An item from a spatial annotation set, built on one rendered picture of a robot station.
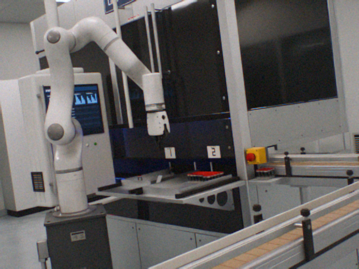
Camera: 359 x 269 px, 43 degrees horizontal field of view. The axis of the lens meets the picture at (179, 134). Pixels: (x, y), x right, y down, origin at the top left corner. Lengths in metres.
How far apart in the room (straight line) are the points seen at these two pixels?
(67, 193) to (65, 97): 0.41
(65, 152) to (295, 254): 1.26
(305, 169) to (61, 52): 1.17
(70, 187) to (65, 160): 0.12
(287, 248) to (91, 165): 1.95
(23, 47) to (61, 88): 5.76
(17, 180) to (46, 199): 4.33
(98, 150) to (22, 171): 4.24
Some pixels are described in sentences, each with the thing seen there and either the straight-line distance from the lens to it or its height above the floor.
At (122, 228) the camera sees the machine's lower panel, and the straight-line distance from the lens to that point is 3.07.
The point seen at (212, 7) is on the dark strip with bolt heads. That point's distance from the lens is 2.23.
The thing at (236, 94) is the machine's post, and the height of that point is 1.29.
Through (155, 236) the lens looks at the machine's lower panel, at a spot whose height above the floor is 0.51.
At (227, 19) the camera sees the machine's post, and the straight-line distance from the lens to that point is 2.17.
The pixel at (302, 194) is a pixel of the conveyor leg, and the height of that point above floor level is 0.79.
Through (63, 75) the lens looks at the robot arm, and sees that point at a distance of 1.98.
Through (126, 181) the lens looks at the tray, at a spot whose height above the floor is 0.91.
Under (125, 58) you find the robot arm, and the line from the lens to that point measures 1.93.
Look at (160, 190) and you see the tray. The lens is 2.04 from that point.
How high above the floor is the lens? 1.25
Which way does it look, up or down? 3 degrees down
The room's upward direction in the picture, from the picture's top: 7 degrees counter-clockwise
